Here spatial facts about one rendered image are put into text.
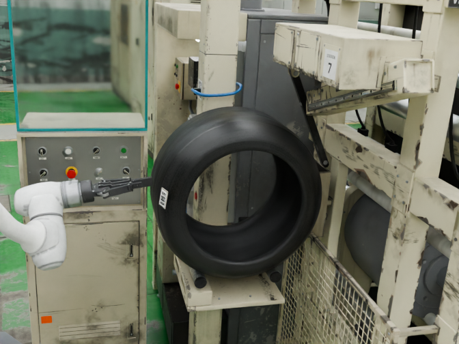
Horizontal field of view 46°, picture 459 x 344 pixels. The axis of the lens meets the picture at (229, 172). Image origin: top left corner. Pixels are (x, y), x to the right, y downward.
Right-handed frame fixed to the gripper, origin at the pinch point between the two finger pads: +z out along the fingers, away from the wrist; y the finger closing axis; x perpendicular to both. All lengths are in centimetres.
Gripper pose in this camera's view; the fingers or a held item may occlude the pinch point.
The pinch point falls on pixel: (141, 182)
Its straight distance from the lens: 185.6
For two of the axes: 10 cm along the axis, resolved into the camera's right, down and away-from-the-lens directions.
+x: 0.8, 9.3, 3.5
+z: 9.7, -1.6, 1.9
